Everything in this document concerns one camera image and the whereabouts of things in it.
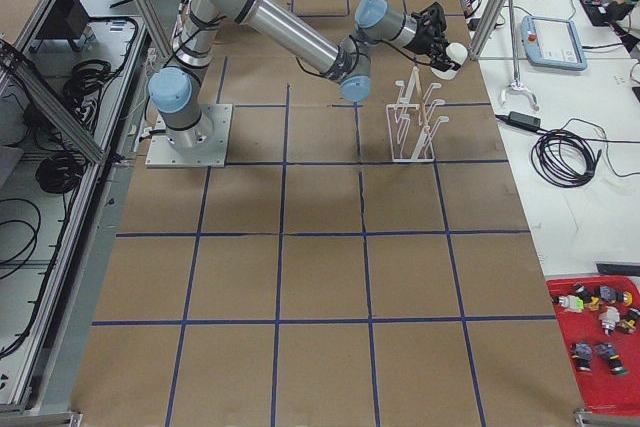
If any coiled black cable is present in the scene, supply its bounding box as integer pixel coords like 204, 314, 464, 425
530, 127, 609, 189

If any white wire cup rack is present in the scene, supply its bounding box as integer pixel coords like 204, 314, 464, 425
385, 66, 449, 164

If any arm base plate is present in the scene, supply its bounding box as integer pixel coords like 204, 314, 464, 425
146, 104, 233, 168

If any black power adapter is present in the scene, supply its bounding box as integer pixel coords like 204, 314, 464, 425
507, 111, 541, 132

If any pale green white cup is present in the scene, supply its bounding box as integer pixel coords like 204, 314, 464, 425
430, 42, 468, 80

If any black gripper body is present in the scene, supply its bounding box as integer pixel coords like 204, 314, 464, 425
404, 2, 449, 60

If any blue teach pendant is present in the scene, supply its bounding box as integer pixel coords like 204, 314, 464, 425
520, 15, 587, 71

